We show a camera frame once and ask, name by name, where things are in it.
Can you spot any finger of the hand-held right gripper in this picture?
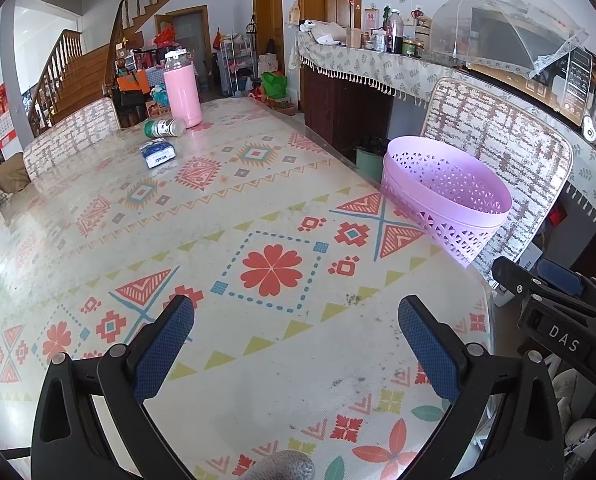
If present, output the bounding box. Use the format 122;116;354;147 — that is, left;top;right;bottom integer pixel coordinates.
535;257;596;311
492;256;571;308

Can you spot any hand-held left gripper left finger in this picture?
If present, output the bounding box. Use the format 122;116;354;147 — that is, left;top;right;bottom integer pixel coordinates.
30;294;196;480

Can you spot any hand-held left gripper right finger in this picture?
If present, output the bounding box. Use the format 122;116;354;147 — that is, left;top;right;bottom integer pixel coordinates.
398;295;565;480

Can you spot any purple plastic basket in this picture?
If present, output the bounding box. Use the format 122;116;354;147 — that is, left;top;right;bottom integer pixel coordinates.
380;135;514;268

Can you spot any green trash bin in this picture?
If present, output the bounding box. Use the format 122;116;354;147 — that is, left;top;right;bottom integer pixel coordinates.
355;135;390;183

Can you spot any person's right hand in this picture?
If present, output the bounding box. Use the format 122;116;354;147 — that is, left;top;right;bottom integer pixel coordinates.
545;355;596;461

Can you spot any person's left hand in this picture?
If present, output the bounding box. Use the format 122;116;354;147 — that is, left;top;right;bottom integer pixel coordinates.
250;450;318;480

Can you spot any chair with patterned cover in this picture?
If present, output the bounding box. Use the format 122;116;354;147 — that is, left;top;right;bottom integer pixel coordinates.
420;77;574;281
23;97;121;181

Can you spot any blue white tissue packet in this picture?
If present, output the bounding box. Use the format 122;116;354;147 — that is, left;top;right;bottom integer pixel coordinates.
139;140;177;169

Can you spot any microwave oven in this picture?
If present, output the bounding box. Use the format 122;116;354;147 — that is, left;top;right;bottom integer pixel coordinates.
470;5;596;126

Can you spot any white green bottle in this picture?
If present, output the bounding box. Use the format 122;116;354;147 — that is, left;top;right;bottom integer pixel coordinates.
144;118;187;139

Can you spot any leaf-print fringed cloth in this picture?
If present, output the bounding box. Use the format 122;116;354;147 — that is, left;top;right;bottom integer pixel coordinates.
297;30;596;246

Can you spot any brown sofa cushion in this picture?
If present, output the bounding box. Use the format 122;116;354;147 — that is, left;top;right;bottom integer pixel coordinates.
0;165;31;196

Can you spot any mesh food cover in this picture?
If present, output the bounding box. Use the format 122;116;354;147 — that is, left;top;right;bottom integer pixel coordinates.
430;0;590;78

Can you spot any pink thermos flask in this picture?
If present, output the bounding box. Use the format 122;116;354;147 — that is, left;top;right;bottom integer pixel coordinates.
163;51;202;130

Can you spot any dark wooden sideboard cabinet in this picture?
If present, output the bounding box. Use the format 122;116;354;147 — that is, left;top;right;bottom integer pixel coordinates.
300;62;396;153

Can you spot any orange paper bag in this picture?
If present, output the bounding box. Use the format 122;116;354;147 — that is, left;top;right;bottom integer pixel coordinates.
117;71;151;95

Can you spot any side table with checked cloth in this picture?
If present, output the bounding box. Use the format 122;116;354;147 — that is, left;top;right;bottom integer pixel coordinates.
143;62;199;92

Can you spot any dark juice bottle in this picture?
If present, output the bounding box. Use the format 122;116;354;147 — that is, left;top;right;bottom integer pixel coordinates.
385;9;405;55

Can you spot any green bag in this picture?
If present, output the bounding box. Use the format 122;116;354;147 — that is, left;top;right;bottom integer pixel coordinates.
260;71;288;100

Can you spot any wooden staircase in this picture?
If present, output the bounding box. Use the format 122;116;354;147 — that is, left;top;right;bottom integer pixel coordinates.
30;0;174;126

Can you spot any red wall calendar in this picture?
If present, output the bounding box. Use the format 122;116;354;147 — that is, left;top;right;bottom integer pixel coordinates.
0;82;16;148

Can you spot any metal wire rack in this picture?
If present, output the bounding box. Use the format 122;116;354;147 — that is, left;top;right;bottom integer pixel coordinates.
217;34;256;96

